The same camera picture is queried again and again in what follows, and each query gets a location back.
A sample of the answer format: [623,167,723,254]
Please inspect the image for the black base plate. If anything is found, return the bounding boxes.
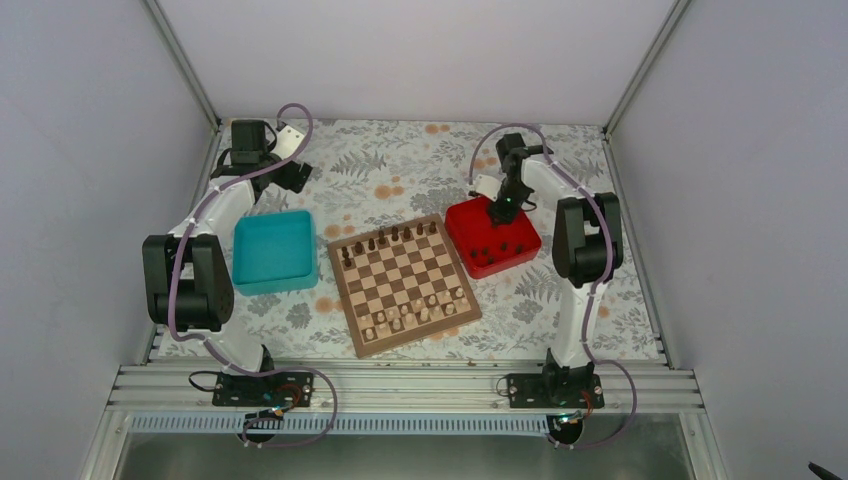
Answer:
[495,373,605,409]
[211,372,314,409]

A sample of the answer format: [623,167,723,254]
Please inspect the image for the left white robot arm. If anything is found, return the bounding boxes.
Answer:
[142,119,314,405]

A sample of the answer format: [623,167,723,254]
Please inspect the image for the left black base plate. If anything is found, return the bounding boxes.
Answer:
[211,372,314,409]

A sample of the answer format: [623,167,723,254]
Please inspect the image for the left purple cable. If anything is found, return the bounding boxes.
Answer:
[165,101,340,450]

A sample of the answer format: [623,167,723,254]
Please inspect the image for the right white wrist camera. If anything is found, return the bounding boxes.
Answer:
[469,175,502,202]

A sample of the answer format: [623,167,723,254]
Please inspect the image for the blue plastic tray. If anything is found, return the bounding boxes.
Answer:
[232,210,319,296]

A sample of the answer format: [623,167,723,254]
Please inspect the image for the floral tablecloth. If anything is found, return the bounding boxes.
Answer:
[192,120,657,372]

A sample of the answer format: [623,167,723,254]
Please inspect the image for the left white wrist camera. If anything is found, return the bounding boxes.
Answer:
[272,124,305,159]

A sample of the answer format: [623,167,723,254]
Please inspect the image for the wooden chessboard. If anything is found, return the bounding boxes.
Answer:
[328,214,482,358]

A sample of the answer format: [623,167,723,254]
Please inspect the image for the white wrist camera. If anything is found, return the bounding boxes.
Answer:
[272,124,305,159]
[469,175,502,202]

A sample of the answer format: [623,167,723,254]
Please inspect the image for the aluminium front rail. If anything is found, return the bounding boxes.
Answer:
[107,361,705,413]

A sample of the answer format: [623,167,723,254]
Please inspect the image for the red plastic tray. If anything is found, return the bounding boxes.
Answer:
[445,197,542,280]

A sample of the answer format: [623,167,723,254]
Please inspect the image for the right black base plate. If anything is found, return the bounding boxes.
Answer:
[495,373,605,409]

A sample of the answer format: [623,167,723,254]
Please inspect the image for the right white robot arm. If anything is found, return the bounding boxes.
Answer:
[487,133,623,408]

